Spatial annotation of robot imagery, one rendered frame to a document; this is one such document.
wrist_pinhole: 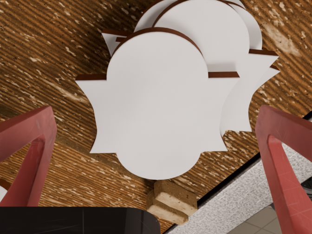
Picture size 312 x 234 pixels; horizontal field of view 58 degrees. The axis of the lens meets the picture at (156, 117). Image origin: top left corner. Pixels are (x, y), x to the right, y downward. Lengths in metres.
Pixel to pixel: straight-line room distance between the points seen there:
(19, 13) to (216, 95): 0.18
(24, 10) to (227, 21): 0.17
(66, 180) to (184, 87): 0.23
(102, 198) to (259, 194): 0.22
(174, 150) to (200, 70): 0.07
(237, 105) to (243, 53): 0.04
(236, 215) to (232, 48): 0.32
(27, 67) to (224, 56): 0.18
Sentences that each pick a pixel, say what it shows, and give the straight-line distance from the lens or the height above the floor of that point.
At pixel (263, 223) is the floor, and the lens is 2.22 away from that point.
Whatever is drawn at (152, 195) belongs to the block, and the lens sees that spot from 0.37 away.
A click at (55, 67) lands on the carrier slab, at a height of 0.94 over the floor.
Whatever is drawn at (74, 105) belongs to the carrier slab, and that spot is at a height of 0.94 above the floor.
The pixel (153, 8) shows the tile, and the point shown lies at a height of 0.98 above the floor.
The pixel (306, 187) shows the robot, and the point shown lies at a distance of 1.34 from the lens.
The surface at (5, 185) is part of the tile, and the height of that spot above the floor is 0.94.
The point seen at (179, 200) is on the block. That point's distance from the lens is 0.36.
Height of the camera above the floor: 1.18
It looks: 55 degrees down
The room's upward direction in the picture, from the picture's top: 180 degrees clockwise
